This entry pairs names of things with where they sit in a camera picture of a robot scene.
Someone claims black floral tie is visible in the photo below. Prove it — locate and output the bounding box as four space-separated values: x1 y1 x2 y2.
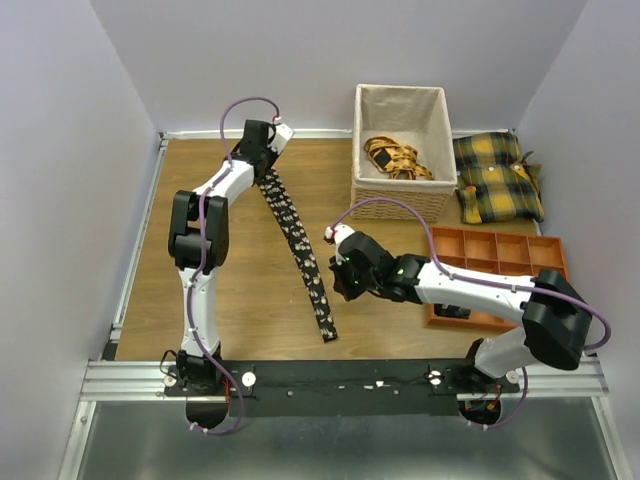
258 168 338 343

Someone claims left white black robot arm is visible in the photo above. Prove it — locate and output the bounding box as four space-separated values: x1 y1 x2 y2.
168 116 294 395

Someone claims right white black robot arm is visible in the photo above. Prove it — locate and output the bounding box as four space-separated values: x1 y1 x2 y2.
324 224 592 393

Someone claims rolled dark floral tie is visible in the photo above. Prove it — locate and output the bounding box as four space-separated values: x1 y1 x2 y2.
433 304 471 320

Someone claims orange patterned tie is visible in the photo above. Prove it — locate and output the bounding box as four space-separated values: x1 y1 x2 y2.
364 135 434 180

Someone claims wicker basket with liner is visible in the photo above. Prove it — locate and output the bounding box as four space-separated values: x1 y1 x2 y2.
351 84 457 222

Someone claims orange compartment tray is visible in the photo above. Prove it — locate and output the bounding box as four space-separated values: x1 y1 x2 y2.
426 226 570 334

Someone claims yellow plaid shirt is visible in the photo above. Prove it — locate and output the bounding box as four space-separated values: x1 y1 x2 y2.
453 131 545 225

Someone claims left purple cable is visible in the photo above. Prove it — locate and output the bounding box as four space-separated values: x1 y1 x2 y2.
187 97 281 435

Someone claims purple cable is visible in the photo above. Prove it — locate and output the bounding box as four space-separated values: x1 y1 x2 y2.
187 97 281 435
329 197 614 431

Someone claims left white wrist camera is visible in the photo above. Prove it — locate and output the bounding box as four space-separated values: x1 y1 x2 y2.
269 116 295 154

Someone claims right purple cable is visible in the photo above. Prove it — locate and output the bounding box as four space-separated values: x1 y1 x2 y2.
329 197 614 431

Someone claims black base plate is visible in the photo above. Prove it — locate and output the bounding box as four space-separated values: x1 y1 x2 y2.
161 358 519 419

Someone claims aluminium frame rail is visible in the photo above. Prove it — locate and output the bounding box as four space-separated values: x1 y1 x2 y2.
80 357 609 402

